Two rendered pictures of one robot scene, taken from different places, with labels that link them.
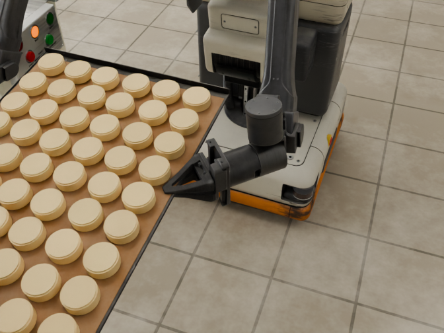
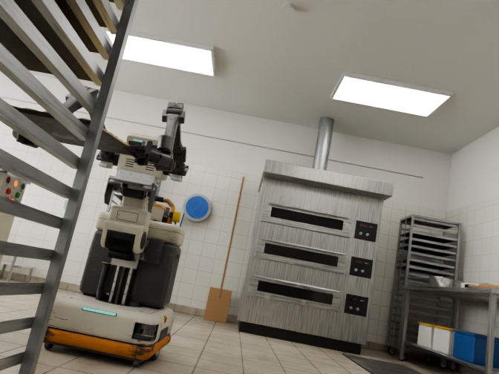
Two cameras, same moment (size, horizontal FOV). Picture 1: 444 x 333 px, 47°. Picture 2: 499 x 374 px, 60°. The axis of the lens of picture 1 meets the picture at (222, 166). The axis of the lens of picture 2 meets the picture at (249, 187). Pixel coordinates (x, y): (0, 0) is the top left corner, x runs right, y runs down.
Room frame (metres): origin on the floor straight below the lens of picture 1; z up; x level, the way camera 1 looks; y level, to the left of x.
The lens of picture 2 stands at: (-1.18, 0.15, 0.53)
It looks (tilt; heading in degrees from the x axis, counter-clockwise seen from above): 13 degrees up; 341
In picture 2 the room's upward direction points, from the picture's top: 11 degrees clockwise
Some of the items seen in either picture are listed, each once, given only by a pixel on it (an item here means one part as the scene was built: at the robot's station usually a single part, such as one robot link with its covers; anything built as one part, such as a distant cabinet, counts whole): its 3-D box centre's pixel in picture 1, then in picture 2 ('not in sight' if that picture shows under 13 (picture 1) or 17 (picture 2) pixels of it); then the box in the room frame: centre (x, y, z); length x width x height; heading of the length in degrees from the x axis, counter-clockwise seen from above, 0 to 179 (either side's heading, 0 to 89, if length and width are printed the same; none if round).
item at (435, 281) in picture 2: not in sight; (445, 285); (2.80, -3.85, 0.95); 0.39 x 0.39 x 0.14
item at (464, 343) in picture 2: not in sight; (485, 349); (1.99, -3.58, 0.36); 0.46 x 0.38 x 0.26; 72
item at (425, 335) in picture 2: not in sight; (442, 338); (2.79, -3.86, 0.36); 0.46 x 0.38 x 0.26; 69
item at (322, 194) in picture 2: not in sight; (307, 257); (3.76, -2.53, 1.00); 1.56 x 1.20 x 2.01; 70
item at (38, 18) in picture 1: (33, 43); (10, 191); (1.32, 0.55, 0.77); 0.24 x 0.04 x 0.14; 162
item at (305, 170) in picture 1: (257, 130); (113, 323); (1.65, -0.15, 0.16); 0.67 x 0.64 x 0.25; 159
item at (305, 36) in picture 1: (265, 59); (134, 247); (1.47, -0.15, 0.62); 0.28 x 0.27 x 0.25; 69
